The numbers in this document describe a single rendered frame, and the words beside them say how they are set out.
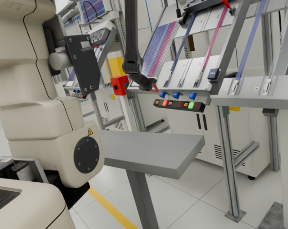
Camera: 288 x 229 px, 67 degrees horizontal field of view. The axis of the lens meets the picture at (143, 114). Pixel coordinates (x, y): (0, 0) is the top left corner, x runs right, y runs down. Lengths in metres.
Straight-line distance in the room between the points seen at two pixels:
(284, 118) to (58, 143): 0.84
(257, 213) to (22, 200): 1.23
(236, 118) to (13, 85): 1.17
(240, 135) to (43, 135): 1.14
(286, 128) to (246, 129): 0.40
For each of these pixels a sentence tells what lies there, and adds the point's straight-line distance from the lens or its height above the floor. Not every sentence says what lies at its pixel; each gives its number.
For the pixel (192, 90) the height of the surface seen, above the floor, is 0.72.
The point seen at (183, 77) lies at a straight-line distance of 1.21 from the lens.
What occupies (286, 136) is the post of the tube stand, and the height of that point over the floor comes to 0.50.
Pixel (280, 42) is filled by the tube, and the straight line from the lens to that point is 0.91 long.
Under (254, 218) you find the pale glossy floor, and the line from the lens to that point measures 1.39.
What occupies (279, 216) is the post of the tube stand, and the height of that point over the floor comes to 0.01.
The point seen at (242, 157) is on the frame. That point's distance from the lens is 1.27.
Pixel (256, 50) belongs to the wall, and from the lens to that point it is 3.09.
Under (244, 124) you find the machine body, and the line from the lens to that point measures 1.40.
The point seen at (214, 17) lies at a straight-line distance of 1.36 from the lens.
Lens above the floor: 0.97
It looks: 17 degrees down
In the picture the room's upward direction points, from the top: 14 degrees counter-clockwise
